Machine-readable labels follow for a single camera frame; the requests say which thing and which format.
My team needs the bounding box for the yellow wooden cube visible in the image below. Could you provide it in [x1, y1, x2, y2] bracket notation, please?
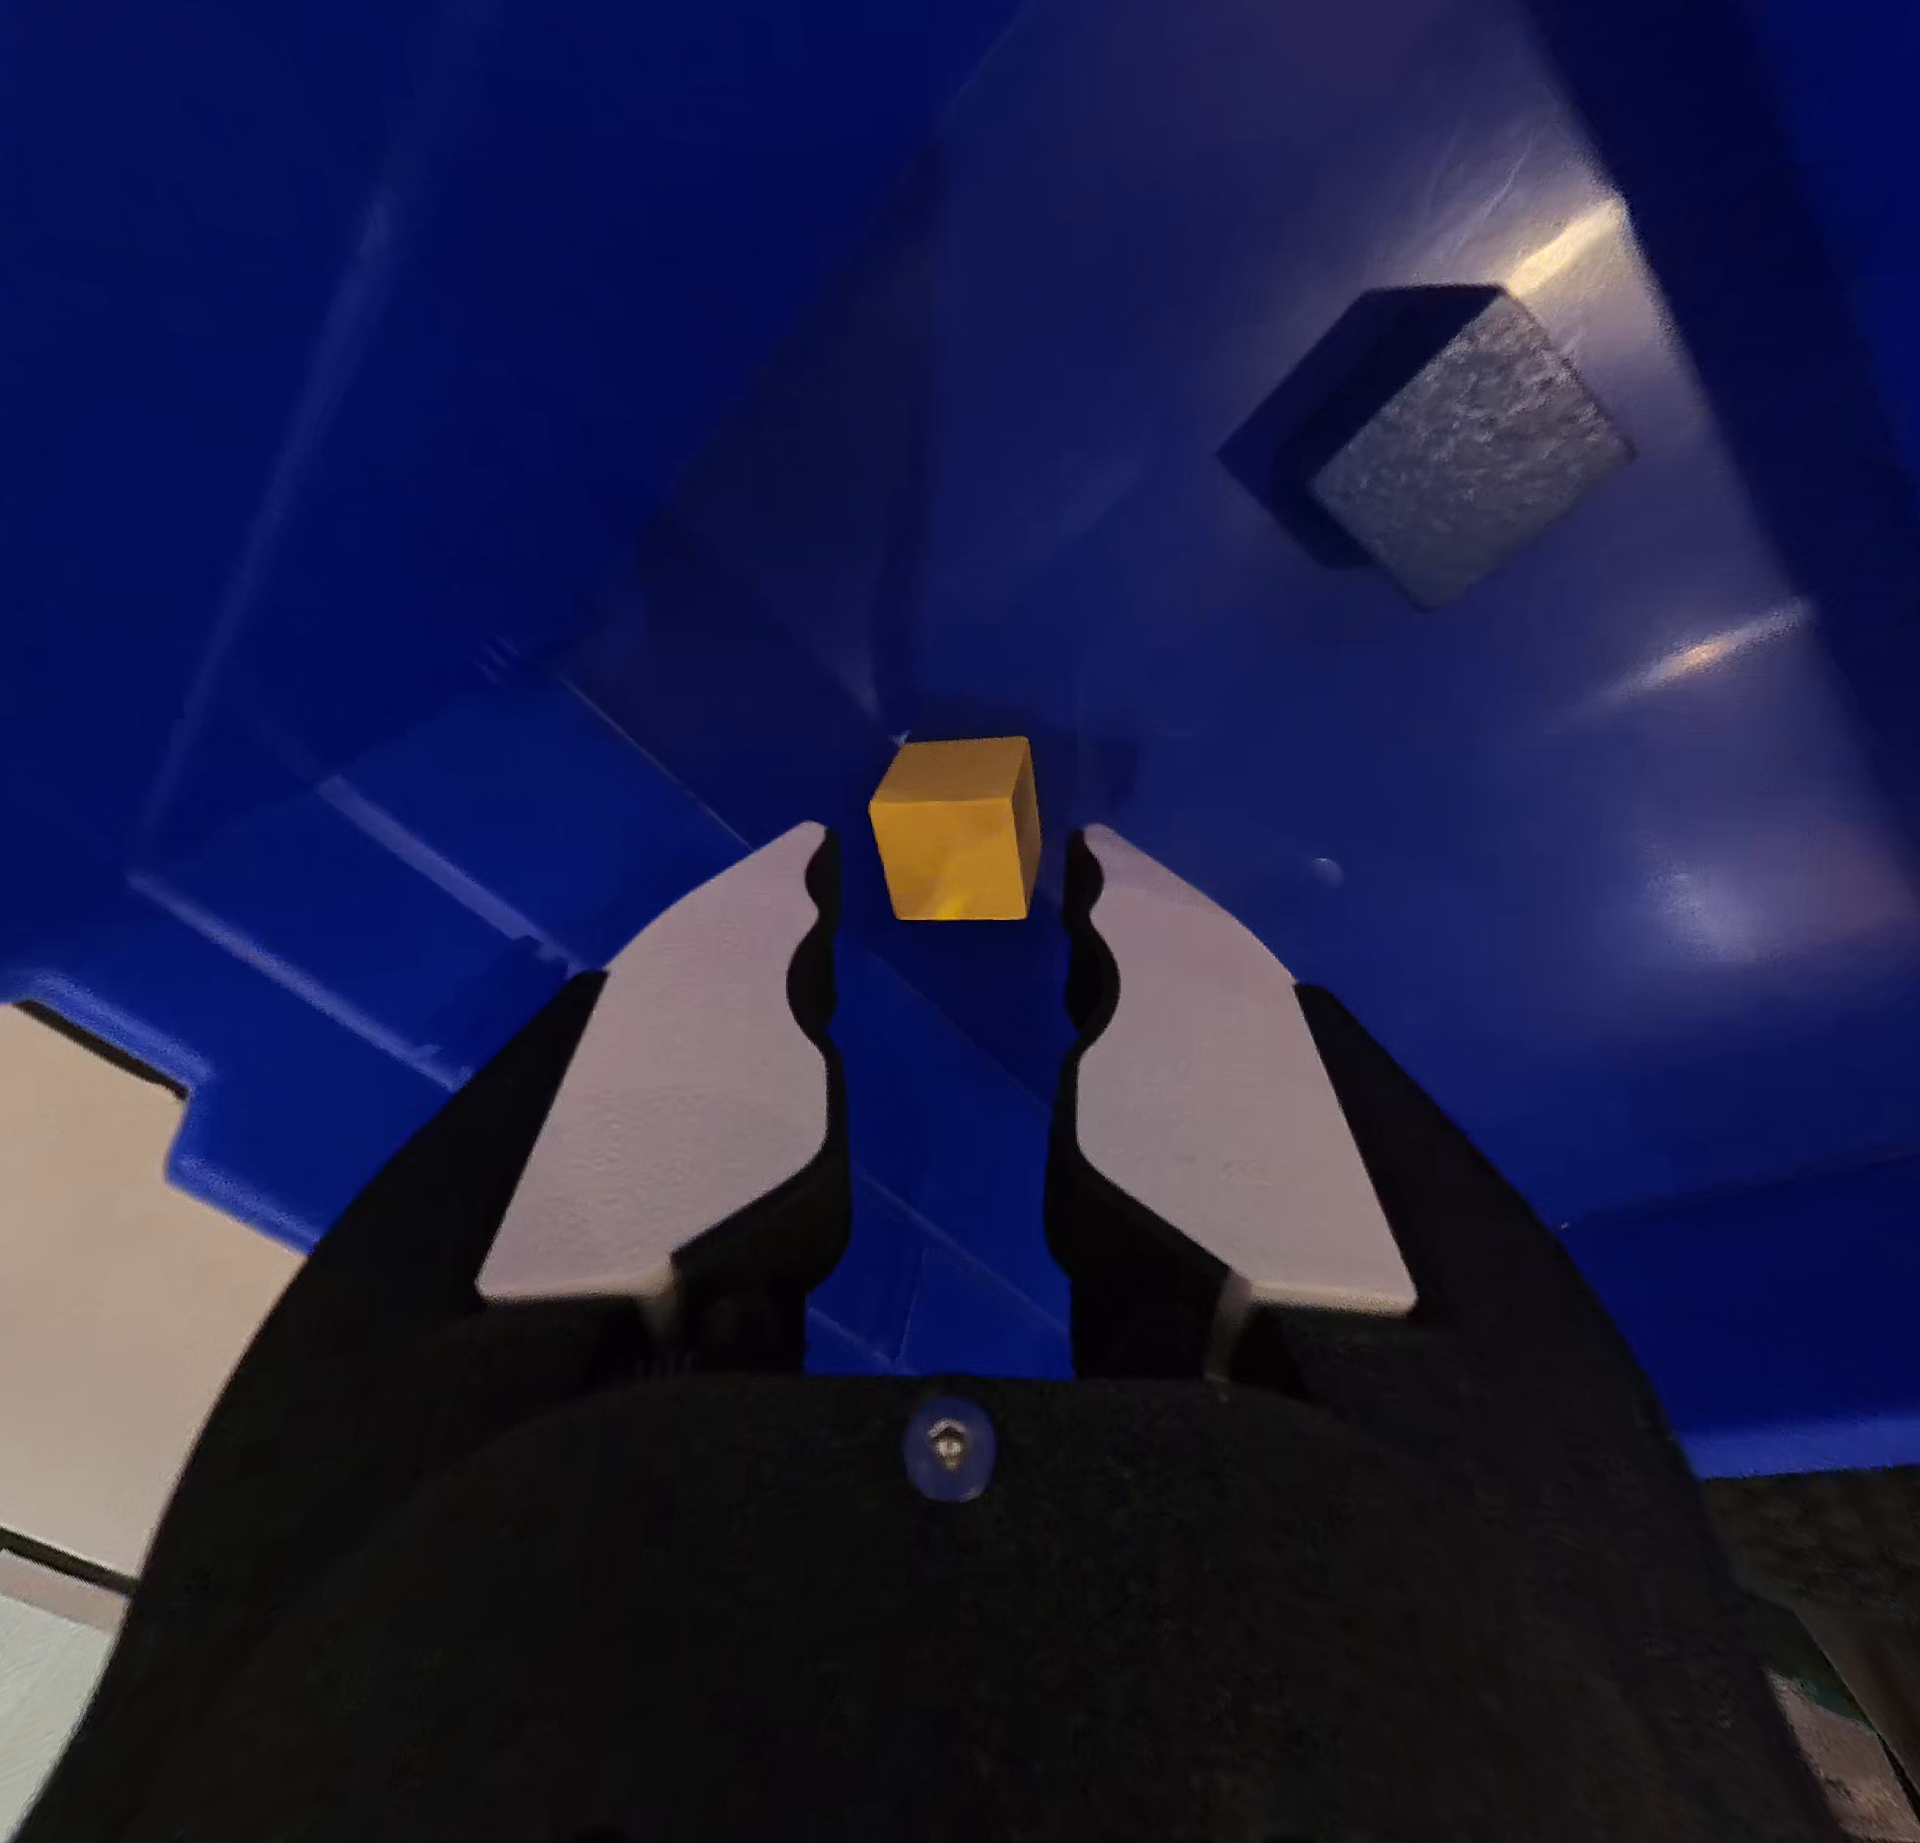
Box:
[868, 735, 1046, 923]

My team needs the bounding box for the blue wooden cube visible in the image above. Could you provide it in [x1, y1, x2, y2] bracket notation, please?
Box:
[1216, 284, 1636, 613]

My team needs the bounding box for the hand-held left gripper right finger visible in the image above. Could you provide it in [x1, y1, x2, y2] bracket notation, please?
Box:
[1048, 823, 1419, 1323]

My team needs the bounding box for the blue plastic bin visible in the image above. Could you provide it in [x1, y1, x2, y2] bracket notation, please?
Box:
[0, 0, 1920, 1482]

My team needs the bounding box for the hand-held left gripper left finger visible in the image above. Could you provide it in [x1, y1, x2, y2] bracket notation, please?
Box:
[476, 823, 852, 1321]

